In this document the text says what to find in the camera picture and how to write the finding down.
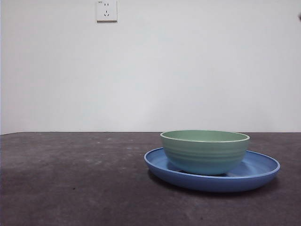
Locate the blue plate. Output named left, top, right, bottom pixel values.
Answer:
left=143, top=147, right=281, bottom=193

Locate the white wall socket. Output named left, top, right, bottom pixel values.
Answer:
left=96, top=0, right=118, bottom=24

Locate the green ribbed bowl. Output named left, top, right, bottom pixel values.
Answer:
left=160, top=130, right=250, bottom=176

